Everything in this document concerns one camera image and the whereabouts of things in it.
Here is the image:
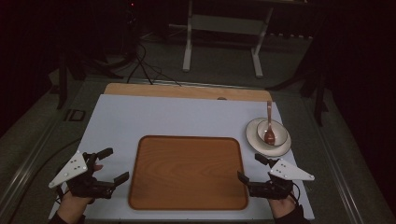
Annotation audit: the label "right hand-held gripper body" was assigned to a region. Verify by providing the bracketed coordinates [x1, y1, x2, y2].
[247, 158, 316, 200]

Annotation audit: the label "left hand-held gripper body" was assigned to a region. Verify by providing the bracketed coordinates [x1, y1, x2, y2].
[49, 150, 116, 200]

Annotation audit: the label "person's right hand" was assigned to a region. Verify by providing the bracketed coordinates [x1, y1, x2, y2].
[269, 194, 297, 218]

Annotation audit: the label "person's left hand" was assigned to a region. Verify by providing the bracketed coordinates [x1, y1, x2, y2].
[56, 163, 104, 223]

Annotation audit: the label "white plate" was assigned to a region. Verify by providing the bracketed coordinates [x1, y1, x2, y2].
[245, 117, 292, 158]

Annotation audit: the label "brown wooden spoon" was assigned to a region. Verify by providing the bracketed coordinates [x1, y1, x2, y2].
[263, 100, 276, 146]

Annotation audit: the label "white bowl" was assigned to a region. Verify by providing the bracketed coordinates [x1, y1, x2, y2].
[256, 119, 289, 147]

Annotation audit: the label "brown wooden tray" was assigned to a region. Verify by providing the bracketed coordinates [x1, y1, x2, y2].
[128, 134, 249, 211]

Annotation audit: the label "pale blue table mat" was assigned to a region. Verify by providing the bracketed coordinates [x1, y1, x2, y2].
[48, 93, 316, 222]

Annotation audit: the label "black equipment stand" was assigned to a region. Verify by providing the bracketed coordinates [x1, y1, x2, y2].
[120, 0, 142, 64]

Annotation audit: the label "white metal stand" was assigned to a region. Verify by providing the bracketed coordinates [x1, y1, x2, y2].
[182, 0, 275, 78]

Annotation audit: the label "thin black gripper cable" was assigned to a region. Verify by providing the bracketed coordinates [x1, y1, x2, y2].
[291, 181, 302, 204]

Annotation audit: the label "metal floor rail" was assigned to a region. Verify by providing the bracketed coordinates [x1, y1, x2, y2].
[312, 122, 366, 224]
[0, 119, 62, 216]

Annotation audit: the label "black square floor frame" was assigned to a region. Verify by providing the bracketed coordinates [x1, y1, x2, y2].
[64, 108, 87, 122]

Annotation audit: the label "black floor cables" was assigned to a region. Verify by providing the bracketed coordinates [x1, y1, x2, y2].
[125, 43, 182, 87]

